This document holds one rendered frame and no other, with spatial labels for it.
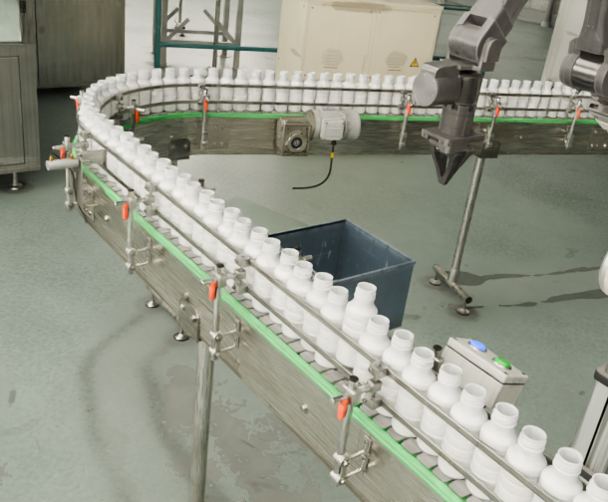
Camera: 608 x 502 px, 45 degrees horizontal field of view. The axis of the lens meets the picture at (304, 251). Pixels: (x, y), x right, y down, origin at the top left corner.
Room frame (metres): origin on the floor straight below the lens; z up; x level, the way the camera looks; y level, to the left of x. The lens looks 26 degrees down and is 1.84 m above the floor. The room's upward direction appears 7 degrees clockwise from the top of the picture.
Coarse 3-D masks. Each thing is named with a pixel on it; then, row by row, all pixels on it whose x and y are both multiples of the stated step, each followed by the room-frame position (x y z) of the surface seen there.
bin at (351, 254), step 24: (288, 240) 1.94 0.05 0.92; (312, 240) 2.00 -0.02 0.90; (336, 240) 2.06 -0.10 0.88; (360, 240) 2.02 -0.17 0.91; (312, 264) 2.01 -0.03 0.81; (336, 264) 2.07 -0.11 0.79; (360, 264) 2.01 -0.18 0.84; (384, 264) 1.93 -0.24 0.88; (408, 264) 1.83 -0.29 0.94; (384, 288) 1.78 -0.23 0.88; (408, 288) 1.85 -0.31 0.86; (384, 312) 1.79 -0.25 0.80
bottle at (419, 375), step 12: (420, 348) 1.07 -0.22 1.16; (420, 360) 1.03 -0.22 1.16; (432, 360) 1.04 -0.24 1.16; (408, 372) 1.04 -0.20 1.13; (420, 372) 1.03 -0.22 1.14; (432, 372) 1.05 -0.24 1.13; (420, 384) 1.02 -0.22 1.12; (408, 396) 1.03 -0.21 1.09; (396, 408) 1.04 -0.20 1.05; (408, 408) 1.02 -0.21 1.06; (420, 408) 1.02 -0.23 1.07; (396, 420) 1.03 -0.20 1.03; (408, 420) 1.02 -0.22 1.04; (420, 420) 1.02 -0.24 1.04; (408, 432) 1.02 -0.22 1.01
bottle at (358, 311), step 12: (360, 288) 1.18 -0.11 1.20; (372, 288) 1.20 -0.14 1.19; (360, 300) 1.18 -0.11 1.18; (372, 300) 1.18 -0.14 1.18; (348, 312) 1.18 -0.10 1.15; (360, 312) 1.17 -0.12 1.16; (372, 312) 1.17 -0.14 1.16; (348, 324) 1.17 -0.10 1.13; (360, 324) 1.16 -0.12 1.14; (348, 336) 1.17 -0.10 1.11; (348, 348) 1.16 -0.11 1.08; (348, 360) 1.16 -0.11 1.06
